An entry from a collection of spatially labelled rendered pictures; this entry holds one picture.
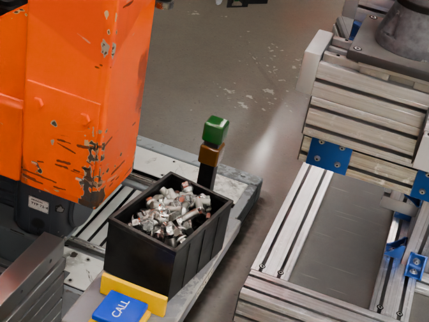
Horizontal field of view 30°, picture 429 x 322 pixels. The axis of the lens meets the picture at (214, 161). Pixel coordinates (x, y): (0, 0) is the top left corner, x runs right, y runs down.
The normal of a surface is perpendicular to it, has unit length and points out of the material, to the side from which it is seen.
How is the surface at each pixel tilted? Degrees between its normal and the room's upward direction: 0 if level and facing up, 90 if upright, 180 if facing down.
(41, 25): 90
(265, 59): 0
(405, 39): 73
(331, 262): 0
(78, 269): 0
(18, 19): 90
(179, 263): 90
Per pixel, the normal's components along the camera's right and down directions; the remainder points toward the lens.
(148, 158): 0.16, -0.84
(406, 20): -0.57, 0.04
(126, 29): 0.92, 0.32
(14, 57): -0.35, 0.45
